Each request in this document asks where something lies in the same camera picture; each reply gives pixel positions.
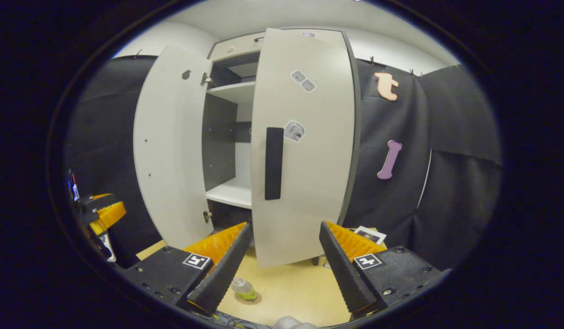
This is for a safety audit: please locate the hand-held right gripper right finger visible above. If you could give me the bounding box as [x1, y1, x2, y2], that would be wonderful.
[319, 220, 450, 319]

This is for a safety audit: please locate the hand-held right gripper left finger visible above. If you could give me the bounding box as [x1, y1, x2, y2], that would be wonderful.
[123, 222, 253, 317]

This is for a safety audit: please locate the green label plastic bottle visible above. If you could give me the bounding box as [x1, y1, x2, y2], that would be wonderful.
[232, 277, 258, 301]

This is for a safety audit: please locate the white cabinet door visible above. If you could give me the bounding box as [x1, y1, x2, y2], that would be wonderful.
[133, 45, 214, 250]
[251, 28, 356, 269]

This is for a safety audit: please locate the white and grey cabinet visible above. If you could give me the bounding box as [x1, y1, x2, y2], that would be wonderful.
[202, 27, 362, 229]

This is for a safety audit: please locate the white cabinet shelf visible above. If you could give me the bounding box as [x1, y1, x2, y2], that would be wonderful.
[207, 81, 256, 104]
[205, 177, 253, 209]

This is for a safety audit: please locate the photo booklet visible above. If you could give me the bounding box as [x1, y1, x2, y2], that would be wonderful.
[354, 226, 387, 246]

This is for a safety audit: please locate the black backdrop cloth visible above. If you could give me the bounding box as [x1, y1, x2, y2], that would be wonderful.
[65, 55, 502, 270]

